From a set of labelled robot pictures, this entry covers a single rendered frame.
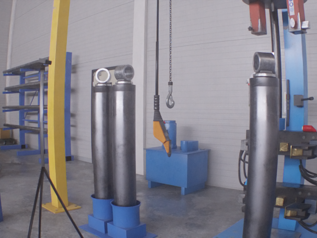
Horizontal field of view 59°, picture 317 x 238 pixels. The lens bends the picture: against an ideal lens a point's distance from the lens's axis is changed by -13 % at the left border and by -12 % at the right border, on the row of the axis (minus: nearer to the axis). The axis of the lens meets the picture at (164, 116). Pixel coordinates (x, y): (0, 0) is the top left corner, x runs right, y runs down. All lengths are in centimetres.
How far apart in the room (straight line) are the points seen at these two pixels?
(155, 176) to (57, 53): 241
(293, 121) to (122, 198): 170
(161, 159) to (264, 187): 289
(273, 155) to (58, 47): 280
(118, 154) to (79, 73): 506
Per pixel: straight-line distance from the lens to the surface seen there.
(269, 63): 213
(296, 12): 246
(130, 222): 297
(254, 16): 267
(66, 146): 756
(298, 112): 285
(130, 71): 293
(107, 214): 319
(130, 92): 281
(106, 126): 304
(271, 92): 208
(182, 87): 544
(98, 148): 306
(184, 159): 454
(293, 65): 289
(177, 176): 466
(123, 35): 662
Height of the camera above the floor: 126
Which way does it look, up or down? 1 degrees down
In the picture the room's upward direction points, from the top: straight up
